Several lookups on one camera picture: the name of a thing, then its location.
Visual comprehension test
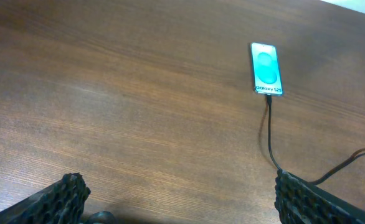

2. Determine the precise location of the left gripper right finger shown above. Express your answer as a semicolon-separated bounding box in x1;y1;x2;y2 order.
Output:
275;169;365;224

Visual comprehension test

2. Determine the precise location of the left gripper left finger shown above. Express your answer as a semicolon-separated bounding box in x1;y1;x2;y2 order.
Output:
0;173;91;224

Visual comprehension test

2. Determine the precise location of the thin black charging cable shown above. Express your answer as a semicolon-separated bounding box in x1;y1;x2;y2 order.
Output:
265;95;365;186

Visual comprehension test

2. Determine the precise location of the blue Galaxy S25 smartphone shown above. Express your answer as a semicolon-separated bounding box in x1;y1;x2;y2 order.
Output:
250;42;284;96

